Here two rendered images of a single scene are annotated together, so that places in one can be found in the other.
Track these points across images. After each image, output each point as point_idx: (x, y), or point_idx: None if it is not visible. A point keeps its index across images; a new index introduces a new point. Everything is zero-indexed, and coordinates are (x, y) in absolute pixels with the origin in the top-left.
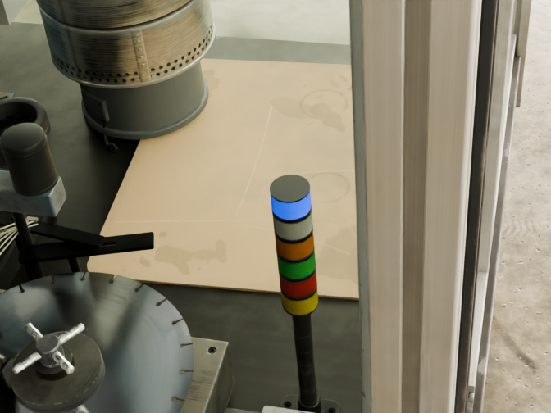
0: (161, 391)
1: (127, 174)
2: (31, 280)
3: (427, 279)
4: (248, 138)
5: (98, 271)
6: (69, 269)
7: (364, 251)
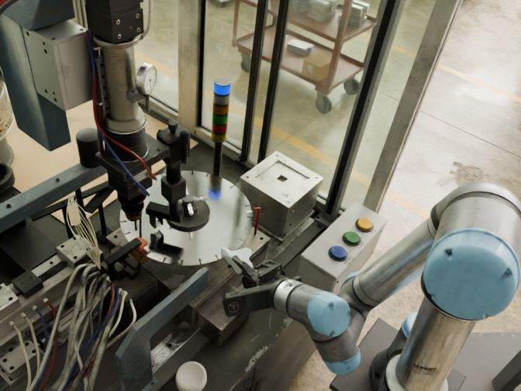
0: (224, 188)
1: (18, 188)
2: None
3: None
4: None
5: (76, 222)
6: (60, 233)
7: (399, 7)
